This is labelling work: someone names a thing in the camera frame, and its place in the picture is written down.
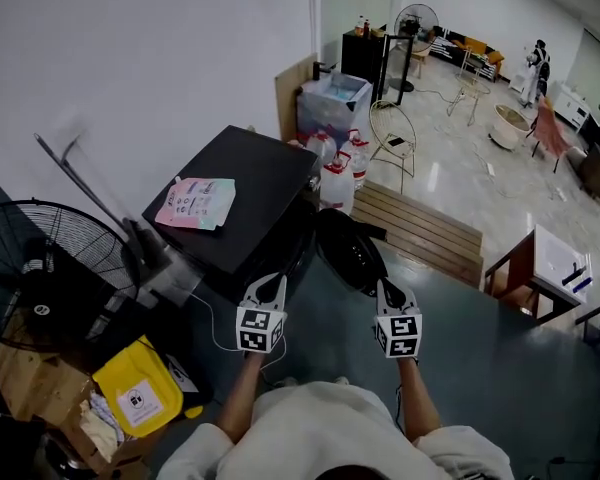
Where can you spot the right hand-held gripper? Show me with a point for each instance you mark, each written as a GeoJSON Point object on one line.
{"type": "Point", "coordinates": [399, 335]}

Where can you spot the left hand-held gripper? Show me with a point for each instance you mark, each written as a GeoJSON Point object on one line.
{"type": "Point", "coordinates": [257, 330]}

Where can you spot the person's right forearm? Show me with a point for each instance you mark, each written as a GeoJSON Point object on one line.
{"type": "Point", "coordinates": [420, 398]}

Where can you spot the person's left forearm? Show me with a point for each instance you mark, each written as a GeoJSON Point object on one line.
{"type": "Point", "coordinates": [240, 398]}

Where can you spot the black washing machine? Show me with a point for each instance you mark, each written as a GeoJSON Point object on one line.
{"type": "Point", "coordinates": [260, 178]}

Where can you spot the wooden slatted step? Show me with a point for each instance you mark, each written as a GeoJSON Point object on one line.
{"type": "Point", "coordinates": [430, 238]}

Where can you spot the flat black device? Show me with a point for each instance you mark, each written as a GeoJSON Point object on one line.
{"type": "Point", "coordinates": [377, 229]}

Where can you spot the person's left white shoe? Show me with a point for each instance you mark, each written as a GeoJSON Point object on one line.
{"type": "Point", "coordinates": [287, 382]}

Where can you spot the person's white shoe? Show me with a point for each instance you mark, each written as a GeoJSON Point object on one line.
{"type": "Point", "coordinates": [341, 381]}
{"type": "Point", "coordinates": [287, 382]}

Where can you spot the person's right white shoe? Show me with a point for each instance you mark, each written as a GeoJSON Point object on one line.
{"type": "Point", "coordinates": [341, 381]}

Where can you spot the pastel detergent refill pouch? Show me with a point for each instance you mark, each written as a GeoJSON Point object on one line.
{"type": "Point", "coordinates": [197, 203]}

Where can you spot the person's white shirt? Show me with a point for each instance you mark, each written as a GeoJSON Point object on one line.
{"type": "Point", "coordinates": [330, 433]}

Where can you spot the black phone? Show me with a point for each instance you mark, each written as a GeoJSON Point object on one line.
{"type": "Point", "coordinates": [396, 142]}

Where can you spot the yellow lidded trash bin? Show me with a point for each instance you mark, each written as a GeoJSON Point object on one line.
{"type": "Point", "coordinates": [135, 388]}

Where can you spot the wooden side table white top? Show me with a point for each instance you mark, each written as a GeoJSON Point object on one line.
{"type": "Point", "coordinates": [555, 258]}

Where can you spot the black handheld tool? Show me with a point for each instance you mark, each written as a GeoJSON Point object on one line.
{"type": "Point", "coordinates": [574, 274]}

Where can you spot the small blue item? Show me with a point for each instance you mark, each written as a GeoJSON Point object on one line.
{"type": "Point", "coordinates": [582, 284]}

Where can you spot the plywood board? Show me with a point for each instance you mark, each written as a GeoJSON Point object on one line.
{"type": "Point", "coordinates": [290, 98]}

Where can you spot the clear plastic storage bin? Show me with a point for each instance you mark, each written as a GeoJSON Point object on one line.
{"type": "Point", "coordinates": [330, 103]}

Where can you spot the round white tub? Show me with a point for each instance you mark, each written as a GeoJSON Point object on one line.
{"type": "Point", "coordinates": [510, 123]}

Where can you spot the crumpled beige cloth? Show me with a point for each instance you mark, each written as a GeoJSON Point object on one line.
{"type": "Point", "coordinates": [100, 428]}

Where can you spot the pink chair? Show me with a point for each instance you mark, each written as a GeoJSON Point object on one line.
{"type": "Point", "coordinates": [550, 130]}

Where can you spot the black cabinet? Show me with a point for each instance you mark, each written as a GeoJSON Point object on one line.
{"type": "Point", "coordinates": [360, 58]}

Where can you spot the plain cardboard box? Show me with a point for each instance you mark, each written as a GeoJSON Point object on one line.
{"type": "Point", "coordinates": [35, 383]}

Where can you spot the striped sofa yellow cushions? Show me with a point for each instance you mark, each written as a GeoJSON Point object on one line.
{"type": "Point", "coordinates": [472, 53]}

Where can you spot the large black pedestal fan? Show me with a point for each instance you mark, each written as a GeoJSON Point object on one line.
{"type": "Point", "coordinates": [45, 308]}

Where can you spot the black frame stand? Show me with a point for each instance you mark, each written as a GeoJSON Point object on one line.
{"type": "Point", "coordinates": [397, 68]}

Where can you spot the small black pedestal fan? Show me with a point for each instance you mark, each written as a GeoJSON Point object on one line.
{"type": "Point", "coordinates": [416, 23]}

